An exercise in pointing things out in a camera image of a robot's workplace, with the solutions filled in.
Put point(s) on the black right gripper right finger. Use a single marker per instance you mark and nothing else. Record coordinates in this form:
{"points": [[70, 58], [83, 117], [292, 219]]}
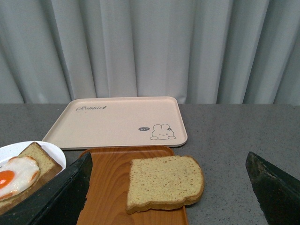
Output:
{"points": [[277, 192]]}

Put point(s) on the white round plate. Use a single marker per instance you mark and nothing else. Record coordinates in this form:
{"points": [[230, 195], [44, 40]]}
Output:
{"points": [[15, 149]]}

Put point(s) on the fried egg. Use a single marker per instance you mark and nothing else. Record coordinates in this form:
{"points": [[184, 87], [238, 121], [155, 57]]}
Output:
{"points": [[17, 175]]}

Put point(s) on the pink rabbit tray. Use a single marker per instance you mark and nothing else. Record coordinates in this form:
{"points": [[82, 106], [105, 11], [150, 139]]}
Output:
{"points": [[118, 121]]}

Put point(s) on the bread slice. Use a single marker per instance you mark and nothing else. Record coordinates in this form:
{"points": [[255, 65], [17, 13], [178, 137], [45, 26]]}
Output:
{"points": [[164, 183], [49, 168]]}

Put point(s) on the wooden brown tray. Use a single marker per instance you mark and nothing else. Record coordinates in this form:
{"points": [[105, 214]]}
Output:
{"points": [[107, 194]]}

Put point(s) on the grey-white curtain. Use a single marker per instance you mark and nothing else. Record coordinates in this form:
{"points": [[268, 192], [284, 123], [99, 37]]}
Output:
{"points": [[197, 51]]}

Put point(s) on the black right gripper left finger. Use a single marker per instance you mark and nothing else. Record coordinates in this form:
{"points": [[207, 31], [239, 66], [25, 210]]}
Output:
{"points": [[58, 202]]}

